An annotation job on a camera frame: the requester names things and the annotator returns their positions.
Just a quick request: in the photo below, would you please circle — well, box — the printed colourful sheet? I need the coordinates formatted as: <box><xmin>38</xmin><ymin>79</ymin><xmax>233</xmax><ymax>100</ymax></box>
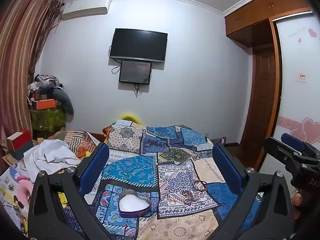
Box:
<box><xmin>0</xmin><ymin>165</ymin><xmax>34</xmax><ymax>233</ymax></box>

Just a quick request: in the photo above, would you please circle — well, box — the brown wooden door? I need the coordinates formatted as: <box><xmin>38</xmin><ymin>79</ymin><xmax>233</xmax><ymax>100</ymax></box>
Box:
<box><xmin>251</xmin><ymin>44</ymin><xmax>282</xmax><ymax>165</ymax></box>

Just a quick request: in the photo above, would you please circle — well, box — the white cloth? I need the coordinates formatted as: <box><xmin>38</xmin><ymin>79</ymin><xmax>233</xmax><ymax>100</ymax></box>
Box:
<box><xmin>24</xmin><ymin>139</ymin><xmax>82</xmax><ymax>178</ymax></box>

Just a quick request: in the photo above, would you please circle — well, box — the striped brown curtain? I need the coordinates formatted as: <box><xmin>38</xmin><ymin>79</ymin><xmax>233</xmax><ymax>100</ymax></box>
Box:
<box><xmin>0</xmin><ymin>0</ymin><xmax>64</xmax><ymax>160</ymax></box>

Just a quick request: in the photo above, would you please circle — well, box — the pile of jewelry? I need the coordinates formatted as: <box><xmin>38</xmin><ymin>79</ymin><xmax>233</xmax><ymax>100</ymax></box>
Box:
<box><xmin>180</xmin><ymin>179</ymin><xmax>209</xmax><ymax>204</ymax></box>

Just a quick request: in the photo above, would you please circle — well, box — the green patterned cloth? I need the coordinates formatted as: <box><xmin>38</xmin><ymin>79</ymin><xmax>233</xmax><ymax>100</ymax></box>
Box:
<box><xmin>30</xmin><ymin>106</ymin><xmax>67</xmax><ymax>132</ymax></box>

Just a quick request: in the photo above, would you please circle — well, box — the patchwork printed blanket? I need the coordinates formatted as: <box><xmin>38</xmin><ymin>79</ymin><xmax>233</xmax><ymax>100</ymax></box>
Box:
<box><xmin>62</xmin><ymin>121</ymin><xmax>265</xmax><ymax>240</ymax></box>

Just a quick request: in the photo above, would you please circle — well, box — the person's right hand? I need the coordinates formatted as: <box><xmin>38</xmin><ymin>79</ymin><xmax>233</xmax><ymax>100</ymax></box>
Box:
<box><xmin>291</xmin><ymin>190</ymin><xmax>304</xmax><ymax>220</ymax></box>

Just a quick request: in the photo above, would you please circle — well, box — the white heart-print sliding door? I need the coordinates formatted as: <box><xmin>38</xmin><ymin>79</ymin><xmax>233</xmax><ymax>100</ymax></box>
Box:
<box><xmin>272</xmin><ymin>11</ymin><xmax>320</xmax><ymax>145</ymax></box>

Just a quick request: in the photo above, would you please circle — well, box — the small black wall monitor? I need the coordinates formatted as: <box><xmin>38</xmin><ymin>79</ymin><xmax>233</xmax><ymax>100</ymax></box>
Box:
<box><xmin>119</xmin><ymin>60</ymin><xmax>152</xmax><ymax>85</ymax></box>

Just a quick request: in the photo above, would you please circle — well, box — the white air conditioner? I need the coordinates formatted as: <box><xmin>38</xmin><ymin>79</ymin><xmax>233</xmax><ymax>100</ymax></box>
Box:
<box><xmin>61</xmin><ymin>0</ymin><xmax>112</xmax><ymax>20</ymax></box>

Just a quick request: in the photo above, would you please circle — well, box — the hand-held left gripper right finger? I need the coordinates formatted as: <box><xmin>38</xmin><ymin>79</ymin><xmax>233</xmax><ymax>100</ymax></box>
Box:
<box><xmin>212</xmin><ymin>142</ymin><xmax>293</xmax><ymax>240</ymax></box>

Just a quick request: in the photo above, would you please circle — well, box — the pile of clothes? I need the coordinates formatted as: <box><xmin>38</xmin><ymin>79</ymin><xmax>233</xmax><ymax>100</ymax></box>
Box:
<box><xmin>27</xmin><ymin>74</ymin><xmax>64</xmax><ymax>103</ymax></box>

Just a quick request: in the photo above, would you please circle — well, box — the black monitor cable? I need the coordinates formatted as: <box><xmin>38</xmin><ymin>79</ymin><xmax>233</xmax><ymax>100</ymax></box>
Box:
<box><xmin>134</xmin><ymin>82</ymin><xmax>144</xmax><ymax>98</ymax></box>

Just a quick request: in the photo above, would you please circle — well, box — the orange box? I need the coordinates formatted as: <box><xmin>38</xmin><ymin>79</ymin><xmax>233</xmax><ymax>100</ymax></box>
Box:
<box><xmin>35</xmin><ymin>98</ymin><xmax>57</xmax><ymax>110</ymax></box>

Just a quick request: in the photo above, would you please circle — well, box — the red box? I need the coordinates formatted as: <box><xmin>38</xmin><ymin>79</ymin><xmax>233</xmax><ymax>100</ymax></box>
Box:
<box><xmin>6</xmin><ymin>129</ymin><xmax>33</xmax><ymax>153</ymax></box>

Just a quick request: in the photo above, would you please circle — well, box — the striped orange cloth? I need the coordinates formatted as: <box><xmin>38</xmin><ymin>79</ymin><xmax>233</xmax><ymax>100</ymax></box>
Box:
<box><xmin>46</xmin><ymin>127</ymin><xmax>104</xmax><ymax>159</ymax></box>

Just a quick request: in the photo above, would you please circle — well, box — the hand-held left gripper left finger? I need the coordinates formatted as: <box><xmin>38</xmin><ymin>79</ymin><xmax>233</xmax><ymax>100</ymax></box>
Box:
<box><xmin>27</xmin><ymin>142</ymin><xmax>118</xmax><ymax>240</ymax></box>

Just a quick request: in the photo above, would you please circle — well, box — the pink plush toy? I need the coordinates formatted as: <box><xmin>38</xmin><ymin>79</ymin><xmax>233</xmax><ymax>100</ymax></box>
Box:
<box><xmin>15</xmin><ymin>176</ymin><xmax>34</xmax><ymax>200</ymax></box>

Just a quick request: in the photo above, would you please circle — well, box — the large black wall television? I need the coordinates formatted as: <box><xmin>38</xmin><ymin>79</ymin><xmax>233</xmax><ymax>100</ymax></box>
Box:
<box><xmin>109</xmin><ymin>28</ymin><xmax>168</xmax><ymax>63</ymax></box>

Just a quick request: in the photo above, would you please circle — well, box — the wooden overhead cabinet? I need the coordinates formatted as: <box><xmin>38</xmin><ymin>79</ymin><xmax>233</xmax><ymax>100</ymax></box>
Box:
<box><xmin>224</xmin><ymin>0</ymin><xmax>313</xmax><ymax>48</ymax></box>

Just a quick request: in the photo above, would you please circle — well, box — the purple heart-shaped tin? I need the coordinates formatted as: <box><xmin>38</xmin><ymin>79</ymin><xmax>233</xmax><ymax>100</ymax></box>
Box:
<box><xmin>118</xmin><ymin>189</ymin><xmax>152</xmax><ymax>218</ymax></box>

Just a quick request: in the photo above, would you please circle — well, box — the yellow plastic object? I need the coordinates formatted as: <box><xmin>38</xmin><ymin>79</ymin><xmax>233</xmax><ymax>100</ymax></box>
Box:
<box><xmin>119</xmin><ymin>113</ymin><xmax>143</xmax><ymax>125</ymax></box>

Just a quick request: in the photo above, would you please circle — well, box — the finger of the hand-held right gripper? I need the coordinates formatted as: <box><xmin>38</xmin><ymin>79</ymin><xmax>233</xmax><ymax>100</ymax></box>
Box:
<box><xmin>262</xmin><ymin>137</ymin><xmax>313</xmax><ymax>174</ymax></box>
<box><xmin>280</xmin><ymin>132</ymin><xmax>320</xmax><ymax>159</ymax></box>

